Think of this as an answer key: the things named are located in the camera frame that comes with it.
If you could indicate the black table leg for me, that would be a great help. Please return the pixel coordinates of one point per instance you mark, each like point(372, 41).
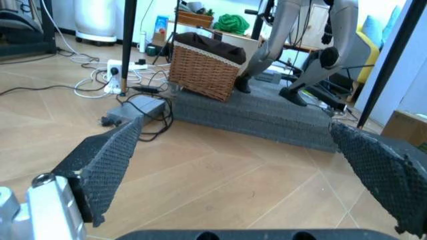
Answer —
point(128, 45)
point(390, 65)

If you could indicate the brown wicker basket dark liner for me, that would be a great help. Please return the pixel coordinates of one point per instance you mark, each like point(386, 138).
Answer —
point(208, 68)

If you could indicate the black furniture frame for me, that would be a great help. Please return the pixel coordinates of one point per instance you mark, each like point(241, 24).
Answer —
point(26, 27)

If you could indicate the grey power adapter brick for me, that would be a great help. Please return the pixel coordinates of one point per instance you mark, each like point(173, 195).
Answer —
point(141, 107)

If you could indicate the grey humanoid robot legs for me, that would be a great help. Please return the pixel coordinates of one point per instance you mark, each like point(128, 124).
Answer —
point(300, 50)

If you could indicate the green crumpled cloth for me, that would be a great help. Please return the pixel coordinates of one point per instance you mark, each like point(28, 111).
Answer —
point(231, 23)

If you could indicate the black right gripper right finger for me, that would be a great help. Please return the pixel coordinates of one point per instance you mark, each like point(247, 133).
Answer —
point(377, 160)

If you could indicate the cardboard box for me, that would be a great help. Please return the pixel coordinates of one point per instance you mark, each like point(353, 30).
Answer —
point(405, 127)

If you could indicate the dark grey foam platform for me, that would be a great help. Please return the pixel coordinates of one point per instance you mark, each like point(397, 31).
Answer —
point(253, 115)

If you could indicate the white power strip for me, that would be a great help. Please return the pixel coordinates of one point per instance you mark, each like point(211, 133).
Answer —
point(115, 76)

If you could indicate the yellow sofa with blue cushions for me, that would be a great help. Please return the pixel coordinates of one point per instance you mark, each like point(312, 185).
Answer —
point(372, 47)

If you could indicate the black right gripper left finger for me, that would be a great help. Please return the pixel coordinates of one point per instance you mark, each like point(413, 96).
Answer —
point(100, 160)

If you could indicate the white bottle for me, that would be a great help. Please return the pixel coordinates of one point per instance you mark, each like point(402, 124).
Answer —
point(142, 41)

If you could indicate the wooden crate with plants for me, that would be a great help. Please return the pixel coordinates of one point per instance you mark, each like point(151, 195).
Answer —
point(195, 16)

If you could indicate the white cylindrical appliance on wheels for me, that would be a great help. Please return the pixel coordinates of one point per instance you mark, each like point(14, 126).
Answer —
point(95, 20)

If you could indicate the blue and white carton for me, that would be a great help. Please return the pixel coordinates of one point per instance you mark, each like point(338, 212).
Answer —
point(161, 25)

